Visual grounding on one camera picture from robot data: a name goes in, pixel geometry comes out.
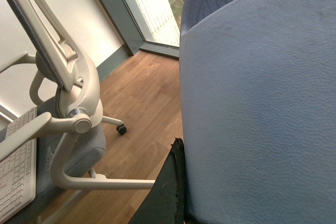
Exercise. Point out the light blue slipper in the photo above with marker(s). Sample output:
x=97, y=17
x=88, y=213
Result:
x=257, y=82

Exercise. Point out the white computer keyboard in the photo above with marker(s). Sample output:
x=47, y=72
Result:
x=18, y=180

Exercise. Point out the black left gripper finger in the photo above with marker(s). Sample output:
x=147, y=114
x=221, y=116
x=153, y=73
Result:
x=165, y=201

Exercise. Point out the beige grey office chair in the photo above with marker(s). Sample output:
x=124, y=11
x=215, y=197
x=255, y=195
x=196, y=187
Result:
x=66, y=120

